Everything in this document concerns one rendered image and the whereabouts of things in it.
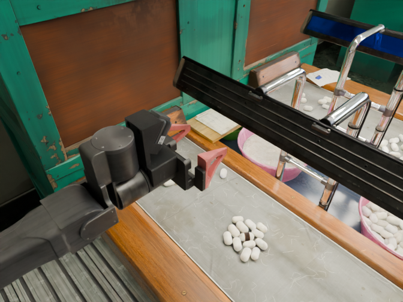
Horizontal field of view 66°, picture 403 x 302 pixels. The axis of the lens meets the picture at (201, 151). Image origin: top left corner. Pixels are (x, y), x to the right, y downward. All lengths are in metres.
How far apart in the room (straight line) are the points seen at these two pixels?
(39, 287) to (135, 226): 0.28
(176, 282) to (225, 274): 0.12
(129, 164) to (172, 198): 0.49
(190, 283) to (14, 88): 0.58
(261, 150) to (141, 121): 0.69
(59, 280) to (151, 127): 0.58
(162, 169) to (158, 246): 0.35
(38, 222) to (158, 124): 0.20
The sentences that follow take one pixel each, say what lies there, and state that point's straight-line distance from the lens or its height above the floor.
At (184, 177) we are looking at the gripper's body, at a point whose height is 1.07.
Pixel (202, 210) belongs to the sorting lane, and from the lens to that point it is 0.89.
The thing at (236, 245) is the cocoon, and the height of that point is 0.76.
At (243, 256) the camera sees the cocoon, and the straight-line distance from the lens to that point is 0.79.
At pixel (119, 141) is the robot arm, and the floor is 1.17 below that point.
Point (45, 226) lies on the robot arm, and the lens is 0.45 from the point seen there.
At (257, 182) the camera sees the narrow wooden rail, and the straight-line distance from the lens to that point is 0.94.
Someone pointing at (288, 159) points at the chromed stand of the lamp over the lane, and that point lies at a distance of 0.91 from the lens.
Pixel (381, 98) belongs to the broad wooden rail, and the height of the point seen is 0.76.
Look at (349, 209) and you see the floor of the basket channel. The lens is 1.07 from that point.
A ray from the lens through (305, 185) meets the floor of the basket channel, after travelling 1.10.
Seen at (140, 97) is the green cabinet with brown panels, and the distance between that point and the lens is 1.00.
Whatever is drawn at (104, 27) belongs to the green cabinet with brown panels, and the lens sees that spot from 0.87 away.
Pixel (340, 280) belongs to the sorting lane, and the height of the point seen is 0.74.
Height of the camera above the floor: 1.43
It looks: 41 degrees down
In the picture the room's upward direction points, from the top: straight up
